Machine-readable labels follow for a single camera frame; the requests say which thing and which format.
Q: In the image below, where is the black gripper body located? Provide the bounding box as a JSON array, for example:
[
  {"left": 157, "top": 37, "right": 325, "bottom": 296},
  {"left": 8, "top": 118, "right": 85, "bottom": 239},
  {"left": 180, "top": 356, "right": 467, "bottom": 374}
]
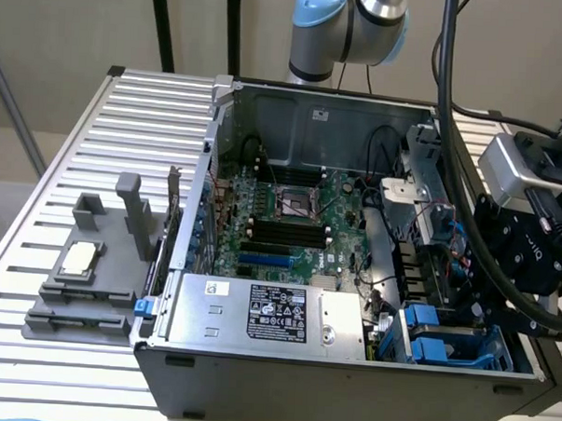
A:
[{"left": 471, "top": 129, "right": 562, "bottom": 299}]

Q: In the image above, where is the blue disk carrier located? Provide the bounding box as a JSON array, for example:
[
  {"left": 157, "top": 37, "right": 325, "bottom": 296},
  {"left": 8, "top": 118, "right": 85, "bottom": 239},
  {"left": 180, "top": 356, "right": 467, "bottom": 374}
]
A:
[
  {"left": 403, "top": 303, "right": 442, "bottom": 332},
  {"left": 409, "top": 335, "right": 450, "bottom": 369}
]

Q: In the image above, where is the black RAM slot bank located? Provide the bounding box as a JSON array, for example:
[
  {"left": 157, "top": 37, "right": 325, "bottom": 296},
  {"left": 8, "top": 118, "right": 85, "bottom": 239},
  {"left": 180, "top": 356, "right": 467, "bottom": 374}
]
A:
[
  {"left": 255, "top": 161, "right": 324, "bottom": 186},
  {"left": 250, "top": 217, "right": 332, "bottom": 251}
]

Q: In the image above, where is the blue expansion slot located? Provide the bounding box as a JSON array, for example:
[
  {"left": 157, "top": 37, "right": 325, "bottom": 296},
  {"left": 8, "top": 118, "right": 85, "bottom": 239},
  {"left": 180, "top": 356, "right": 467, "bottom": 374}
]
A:
[{"left": 238, "top": 251, "right": 293, "bottom": 271}]

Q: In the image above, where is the black expansion slot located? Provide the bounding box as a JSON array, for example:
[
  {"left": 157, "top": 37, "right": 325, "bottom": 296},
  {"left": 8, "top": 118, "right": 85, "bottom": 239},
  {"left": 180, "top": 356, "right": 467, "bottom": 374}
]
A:
[{"left": 238, "top": 239, "right": 281, "bottom": 256}]

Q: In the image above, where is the silver chipset heat sink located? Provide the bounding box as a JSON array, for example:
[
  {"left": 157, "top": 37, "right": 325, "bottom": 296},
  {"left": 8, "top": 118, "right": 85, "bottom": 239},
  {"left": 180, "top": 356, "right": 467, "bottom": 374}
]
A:
[{"left": 311, "top": 274, "right": 343, "bottom": 292}]

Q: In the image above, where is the green motherboard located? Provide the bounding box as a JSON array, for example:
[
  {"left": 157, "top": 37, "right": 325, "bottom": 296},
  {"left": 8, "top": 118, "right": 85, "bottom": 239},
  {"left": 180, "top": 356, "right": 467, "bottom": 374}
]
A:
[{"left": 211, "top": 162, "right": 386, "bottom": 324}]

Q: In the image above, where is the black open PC case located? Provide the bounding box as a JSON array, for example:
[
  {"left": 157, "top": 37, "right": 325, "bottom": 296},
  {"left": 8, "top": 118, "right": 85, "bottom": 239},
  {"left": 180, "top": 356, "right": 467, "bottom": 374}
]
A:
[{"left": 129, "top": 70, "right": 562, "bottom": 421}]

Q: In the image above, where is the CPU socket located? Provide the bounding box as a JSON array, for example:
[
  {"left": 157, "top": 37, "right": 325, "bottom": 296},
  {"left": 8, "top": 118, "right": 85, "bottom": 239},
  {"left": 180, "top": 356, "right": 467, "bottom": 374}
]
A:
[{"left": 270, "top": 183, "right": 319, "bottom": 221}]

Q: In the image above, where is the silver power supply unit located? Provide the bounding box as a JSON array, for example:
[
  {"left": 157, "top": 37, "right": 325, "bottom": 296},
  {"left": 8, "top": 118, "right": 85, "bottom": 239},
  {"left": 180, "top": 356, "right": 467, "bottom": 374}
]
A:
[{"left": 164, "top": 272, "right": 370, "bottom": 362}]

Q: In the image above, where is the black upright pole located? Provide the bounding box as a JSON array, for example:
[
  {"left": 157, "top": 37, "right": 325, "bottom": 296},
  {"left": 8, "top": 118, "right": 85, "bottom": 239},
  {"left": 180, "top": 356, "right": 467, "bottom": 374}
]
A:
[
  {"left": 223, "top": 0, "right": 245, "bottom": 77},
  {"left": 144, "top": 0, "right": 179, "bottom": 75}
]

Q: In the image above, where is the grey parts rack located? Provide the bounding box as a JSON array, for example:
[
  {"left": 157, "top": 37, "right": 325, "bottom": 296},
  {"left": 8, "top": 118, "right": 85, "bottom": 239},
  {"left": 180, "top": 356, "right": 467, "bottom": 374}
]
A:
[{"left": 20, "top": 168, "right": 172, "bottom": 349}]

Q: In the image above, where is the silver CPU chip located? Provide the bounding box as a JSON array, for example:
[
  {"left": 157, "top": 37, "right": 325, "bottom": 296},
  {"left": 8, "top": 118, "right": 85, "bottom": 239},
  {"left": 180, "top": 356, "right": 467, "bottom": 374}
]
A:
[{"left": 60, "top": 239, "right": 104, "bottom": 277}]

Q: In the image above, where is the RAM stick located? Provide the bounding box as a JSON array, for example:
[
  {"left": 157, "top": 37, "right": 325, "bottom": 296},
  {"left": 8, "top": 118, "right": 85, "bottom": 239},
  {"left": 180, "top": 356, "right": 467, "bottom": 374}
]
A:
[{"left": 46, "top": 317, "right": 105, "bottom": 330}]

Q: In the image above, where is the black camera cable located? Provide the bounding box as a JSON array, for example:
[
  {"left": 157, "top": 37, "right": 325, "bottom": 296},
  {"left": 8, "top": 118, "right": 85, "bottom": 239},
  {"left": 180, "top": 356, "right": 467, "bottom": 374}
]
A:
[{"left": 523, "top": 184, "right": 562, "bottom": 252}]

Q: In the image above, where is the blue plastic bay frame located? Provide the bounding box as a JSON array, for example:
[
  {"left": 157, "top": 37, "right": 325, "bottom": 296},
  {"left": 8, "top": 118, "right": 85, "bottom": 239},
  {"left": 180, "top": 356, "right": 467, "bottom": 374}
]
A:
[{"left": 445, "top": 321, "right": 515, "bottom": 374}]

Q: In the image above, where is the red wire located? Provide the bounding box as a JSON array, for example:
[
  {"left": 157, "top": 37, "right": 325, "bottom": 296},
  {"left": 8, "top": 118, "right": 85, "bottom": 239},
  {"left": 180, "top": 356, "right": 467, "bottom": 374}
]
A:
[{"left": 427, "top": 202, "right": 473, "bottom": 271}]

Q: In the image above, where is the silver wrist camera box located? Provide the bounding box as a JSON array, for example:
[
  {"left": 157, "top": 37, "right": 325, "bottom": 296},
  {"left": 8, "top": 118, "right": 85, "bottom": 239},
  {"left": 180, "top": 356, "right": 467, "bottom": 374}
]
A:
[{"left": 475, "top": 131, "right": 562, "bottom": 215}]

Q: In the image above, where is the thick black cable bundle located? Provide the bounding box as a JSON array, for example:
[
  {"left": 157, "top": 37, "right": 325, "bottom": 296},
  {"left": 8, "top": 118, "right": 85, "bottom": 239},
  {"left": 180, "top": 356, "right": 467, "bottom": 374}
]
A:
[{"left": 418, "top": 0, "right": 562, "bottom": 333}]

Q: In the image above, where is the thin black cable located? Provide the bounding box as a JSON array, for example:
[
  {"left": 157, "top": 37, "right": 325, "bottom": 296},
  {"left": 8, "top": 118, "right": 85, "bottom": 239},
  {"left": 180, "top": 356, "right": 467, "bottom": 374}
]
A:
[{"left": 450, "top": 103, "right": 562, "bottom": 138}]

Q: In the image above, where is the black looped wire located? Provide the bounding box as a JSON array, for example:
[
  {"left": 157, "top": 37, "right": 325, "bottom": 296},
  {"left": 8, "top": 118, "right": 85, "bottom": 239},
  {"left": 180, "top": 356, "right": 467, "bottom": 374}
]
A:
[
  {"left": 364, "top": 124, "right": 404, "bottom": 181},
  {"left": 240, "top": 132, "right": 267, "bottom": 166}
]

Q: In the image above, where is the grey metal frame leg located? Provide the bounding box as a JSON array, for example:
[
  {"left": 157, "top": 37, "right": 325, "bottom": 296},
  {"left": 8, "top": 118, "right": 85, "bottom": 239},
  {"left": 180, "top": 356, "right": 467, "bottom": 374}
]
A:
[{"left": 0, "top": 44, "right": 54, "bottom": 179}]

